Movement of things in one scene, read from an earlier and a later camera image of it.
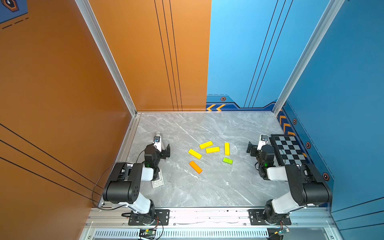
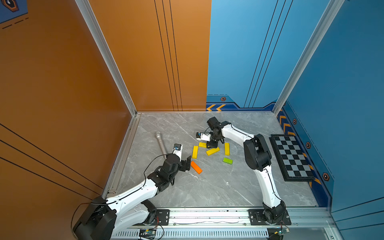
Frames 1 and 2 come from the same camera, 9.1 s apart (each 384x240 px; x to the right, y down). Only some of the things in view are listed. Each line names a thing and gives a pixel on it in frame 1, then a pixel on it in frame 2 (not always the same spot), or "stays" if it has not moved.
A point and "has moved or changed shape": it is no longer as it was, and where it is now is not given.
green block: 227,160 stays
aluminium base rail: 111,223 stays
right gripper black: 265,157 to 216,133
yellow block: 211,150 stays
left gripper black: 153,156 to 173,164
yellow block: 195,154 has moved or changed shape
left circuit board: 147,233 stays
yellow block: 206,145 stays
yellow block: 227,149 stays
